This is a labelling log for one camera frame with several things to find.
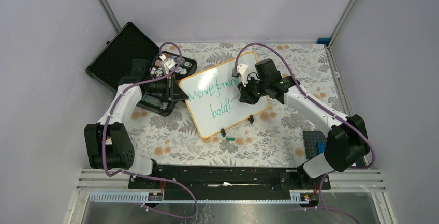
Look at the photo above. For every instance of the yellow framed whiteboard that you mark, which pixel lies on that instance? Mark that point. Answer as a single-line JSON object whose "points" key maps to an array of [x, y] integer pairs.
{"points": [[210, 99]]}

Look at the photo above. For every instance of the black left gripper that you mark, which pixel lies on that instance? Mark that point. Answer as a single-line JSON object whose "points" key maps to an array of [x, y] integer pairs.
{"points": [[173, 91]]}

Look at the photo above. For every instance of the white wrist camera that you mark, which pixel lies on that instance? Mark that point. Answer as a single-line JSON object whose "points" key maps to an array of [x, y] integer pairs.
{"points": [[167, 64], [242, 71]]}

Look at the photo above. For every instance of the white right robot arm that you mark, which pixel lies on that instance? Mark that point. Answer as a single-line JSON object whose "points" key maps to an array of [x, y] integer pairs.
{"points": [[345, 135]]}

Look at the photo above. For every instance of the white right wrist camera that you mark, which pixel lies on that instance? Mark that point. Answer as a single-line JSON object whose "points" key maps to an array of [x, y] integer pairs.
{"points": [[242, 71]]}

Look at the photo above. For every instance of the blue lego brick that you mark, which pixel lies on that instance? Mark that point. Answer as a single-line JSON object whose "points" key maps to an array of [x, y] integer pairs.
{"points": [[320, 147]]}

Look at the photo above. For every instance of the grey lego baseplate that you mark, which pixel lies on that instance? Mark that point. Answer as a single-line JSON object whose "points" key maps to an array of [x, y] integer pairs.
{"points": [[310, 139]]}

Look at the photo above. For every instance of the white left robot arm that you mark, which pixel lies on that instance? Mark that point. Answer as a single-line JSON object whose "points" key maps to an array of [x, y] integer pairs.
{"points": [[108, 143]]}

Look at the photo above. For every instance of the black poker chip case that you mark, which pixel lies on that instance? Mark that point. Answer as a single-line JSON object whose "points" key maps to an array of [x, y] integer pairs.
{"points": [[115, 61]]}

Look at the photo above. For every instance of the floral table mat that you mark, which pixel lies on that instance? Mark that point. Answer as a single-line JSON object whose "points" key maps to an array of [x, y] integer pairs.
{"points": [[275, 137]]}

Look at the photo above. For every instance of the blue corner bracket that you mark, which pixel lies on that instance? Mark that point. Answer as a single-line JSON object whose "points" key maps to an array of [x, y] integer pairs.
{"points": [[323, 41]]}

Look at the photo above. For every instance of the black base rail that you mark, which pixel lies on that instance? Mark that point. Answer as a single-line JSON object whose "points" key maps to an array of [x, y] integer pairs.
{"points": [[179, 183]]}

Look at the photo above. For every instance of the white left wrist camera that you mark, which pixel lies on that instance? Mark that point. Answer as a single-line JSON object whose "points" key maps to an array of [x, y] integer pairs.
{"points": [[167, 64]]}

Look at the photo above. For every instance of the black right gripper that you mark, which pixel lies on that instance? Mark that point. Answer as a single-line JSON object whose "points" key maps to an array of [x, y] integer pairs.
{"points": [[246, 96]]}

